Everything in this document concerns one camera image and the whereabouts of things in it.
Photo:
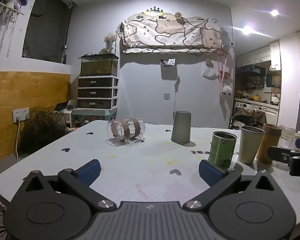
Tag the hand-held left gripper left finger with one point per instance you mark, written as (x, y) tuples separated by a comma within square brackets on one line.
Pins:
[(88, 173)]

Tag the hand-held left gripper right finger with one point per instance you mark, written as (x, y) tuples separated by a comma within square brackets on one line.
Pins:
[(210, 173)]

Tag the clear glass cup brown bands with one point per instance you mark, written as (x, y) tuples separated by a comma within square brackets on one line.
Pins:
[(125, 131)]

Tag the brown cardboard tube cup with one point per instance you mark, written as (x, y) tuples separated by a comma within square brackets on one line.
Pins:
[(268, 140)]

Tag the beige cup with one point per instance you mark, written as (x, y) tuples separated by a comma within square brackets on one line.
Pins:
[(250, 145)]

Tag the grey cup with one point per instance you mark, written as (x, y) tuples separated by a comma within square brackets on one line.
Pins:
[(181, 128)]

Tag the clear plastic container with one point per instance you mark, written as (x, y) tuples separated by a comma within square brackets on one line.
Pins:
[(287, 135)]

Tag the green tin can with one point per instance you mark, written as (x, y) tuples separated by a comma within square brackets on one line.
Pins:
[(221, 151)]

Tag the chair with brown clothing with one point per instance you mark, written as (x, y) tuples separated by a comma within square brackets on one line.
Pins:
[(250, 117)]

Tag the white washing machine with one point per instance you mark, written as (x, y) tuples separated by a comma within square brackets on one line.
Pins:
[(242, 112)]

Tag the patterned storage box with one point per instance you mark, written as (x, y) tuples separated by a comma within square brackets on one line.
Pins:
[(90, 117)]

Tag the dark wiry plant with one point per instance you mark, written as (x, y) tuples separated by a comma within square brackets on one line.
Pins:
[(41, 132)]

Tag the dark plastic drawer unit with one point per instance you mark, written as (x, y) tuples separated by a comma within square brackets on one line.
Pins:
[(97, 92)]

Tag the white hanging plush toy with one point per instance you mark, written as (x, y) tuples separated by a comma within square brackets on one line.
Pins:
[(226, 90)]

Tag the white hanging bag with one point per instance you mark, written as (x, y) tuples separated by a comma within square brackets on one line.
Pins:
[(209, 72)]

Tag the glass fish tank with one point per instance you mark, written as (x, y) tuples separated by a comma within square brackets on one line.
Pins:
[(98, 65)]

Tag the dried flower bouquet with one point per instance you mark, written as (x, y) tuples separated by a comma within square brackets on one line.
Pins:
[(110, 40)]

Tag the printed cloth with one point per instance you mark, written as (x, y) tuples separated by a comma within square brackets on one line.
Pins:
[(175, 33)]

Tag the dark window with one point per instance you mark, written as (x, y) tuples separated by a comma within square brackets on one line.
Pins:
[(48, 25)]

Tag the gold crown ornament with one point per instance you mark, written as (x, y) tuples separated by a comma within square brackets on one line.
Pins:
[(153, 10)]

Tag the small grey wall switch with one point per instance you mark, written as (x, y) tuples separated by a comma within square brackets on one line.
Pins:
[(167, 96)]

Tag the white wall socket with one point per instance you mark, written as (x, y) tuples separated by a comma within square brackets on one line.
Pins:
[(21, 115)]

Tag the white kitchen wall cabinets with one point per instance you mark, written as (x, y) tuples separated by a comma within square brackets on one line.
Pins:
[(270, 52)]

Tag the wall-mounted paper holder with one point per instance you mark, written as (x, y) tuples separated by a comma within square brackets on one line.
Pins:
[(168, 62)]

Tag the white macrame wall hanging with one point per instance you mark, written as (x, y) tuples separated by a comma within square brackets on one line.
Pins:
[(0, 22)]

